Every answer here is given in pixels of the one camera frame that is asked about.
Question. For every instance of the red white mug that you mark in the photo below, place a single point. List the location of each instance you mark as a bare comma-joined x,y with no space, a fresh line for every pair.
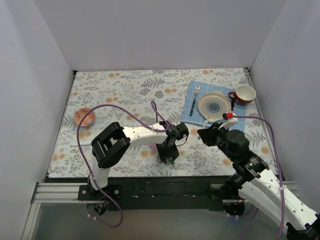
243,95

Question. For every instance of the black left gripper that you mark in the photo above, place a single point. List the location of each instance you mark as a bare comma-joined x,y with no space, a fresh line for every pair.
167,153

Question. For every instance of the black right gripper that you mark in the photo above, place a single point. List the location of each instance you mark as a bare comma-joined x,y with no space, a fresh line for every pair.
208,133

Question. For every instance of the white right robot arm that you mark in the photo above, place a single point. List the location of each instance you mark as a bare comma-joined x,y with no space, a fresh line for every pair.
255,182

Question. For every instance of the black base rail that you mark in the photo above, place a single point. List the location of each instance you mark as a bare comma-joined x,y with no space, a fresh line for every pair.
164,193

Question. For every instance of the pink highlighter pen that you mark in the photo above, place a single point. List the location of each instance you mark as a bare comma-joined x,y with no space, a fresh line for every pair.
154,147

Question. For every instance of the blue checkered cloth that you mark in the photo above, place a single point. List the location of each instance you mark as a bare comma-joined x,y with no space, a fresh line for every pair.
205,88

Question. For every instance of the beige blue-ringed plate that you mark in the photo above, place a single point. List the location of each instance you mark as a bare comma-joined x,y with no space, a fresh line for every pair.
213,105

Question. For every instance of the black-handled knife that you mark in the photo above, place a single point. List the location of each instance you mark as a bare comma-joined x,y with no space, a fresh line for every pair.
232,105

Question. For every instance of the silver fork black handle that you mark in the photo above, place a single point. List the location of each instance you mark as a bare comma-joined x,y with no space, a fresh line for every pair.
195,95

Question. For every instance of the white green-tipped marker pen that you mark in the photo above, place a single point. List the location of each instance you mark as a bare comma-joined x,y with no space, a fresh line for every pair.
205,122

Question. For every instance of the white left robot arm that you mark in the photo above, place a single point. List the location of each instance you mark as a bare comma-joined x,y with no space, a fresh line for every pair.
111,144

